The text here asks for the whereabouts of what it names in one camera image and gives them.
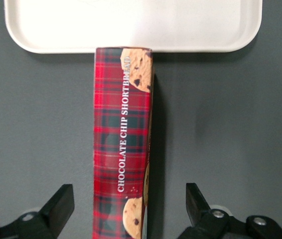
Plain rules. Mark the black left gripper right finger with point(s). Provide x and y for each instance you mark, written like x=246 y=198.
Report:
x=210 y=224

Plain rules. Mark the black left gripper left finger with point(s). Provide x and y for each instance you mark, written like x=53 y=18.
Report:
x=43 y=221

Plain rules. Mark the red tartan cookie box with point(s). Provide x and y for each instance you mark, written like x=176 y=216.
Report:
x=116 y=139

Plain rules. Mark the beige plastic tray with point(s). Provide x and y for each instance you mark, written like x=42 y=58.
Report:
x=131 y=22

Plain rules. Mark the dark gray table mat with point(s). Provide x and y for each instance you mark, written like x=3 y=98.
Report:
x=230 y=124

